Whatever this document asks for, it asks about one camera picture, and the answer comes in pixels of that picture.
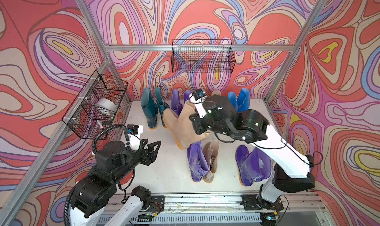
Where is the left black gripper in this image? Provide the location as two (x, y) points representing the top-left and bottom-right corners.
(111, 137), (162, 185)

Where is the blue boot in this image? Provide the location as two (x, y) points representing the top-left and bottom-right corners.
(228, 91), (238, 111)
(237, 88), (250, 112)

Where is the beige boot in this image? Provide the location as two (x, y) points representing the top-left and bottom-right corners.
(203, 138), (220, 183)
(162, 101), (211, 150)
(212, 90), (222, 96)

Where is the teal boot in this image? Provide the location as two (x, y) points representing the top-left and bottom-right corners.
(141, 87), (158, 129)
(154, 87), (169, 128)

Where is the dark purple boot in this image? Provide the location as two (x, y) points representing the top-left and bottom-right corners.
(170, 89), (183, 116)
(184, 90), (192, 104)

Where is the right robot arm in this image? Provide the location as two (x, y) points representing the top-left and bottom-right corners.
(187, 89), (316, 203)

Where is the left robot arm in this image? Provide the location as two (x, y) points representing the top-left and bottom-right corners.
(64, 139), (161, 226)

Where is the red cup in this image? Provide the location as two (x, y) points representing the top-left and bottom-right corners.
(120, 171), (134, 186)

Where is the white tape roll in basket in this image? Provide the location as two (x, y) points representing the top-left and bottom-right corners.
(95, 98), (117, 115)

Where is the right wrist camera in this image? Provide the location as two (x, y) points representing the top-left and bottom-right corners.
(189, 88), (207, 119)

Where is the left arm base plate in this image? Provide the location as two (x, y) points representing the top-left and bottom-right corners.
(141, 195), (165, 214)

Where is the black wire basket left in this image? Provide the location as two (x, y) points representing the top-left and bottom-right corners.
(62, 71), (128, 140)

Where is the black wire basket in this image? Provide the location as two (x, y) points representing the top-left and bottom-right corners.
(62, 71), (128, 140)
(171, 38), (236, 74)

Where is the black wire basket back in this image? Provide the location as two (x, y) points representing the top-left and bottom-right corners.
(171, 38), (236, 74)

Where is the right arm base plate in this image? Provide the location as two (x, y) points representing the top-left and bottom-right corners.
(240, 194), (284, 211)

